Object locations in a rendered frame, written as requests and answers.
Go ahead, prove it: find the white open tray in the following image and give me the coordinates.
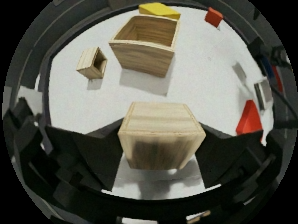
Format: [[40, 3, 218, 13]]
[[254, 76, 273, 111]]

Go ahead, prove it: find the red flat rectangular block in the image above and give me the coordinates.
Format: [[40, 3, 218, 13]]
[[235, 99, 263, 135]]

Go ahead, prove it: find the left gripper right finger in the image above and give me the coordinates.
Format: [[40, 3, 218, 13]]
[[194, 121, 264, 189]]

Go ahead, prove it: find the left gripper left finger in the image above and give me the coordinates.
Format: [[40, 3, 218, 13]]
[[44, 117, 124, 192]]

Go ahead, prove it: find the yellow rectangular block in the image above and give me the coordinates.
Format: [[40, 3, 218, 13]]
[[139, 3, 180, 21]]

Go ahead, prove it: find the orange cube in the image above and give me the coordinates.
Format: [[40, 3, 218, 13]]
[[204, 8, 223, 28]]

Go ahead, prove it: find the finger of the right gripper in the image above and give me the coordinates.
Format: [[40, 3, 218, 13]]
[[253, 6, 261, 21], [275, 45, 284, 50]]

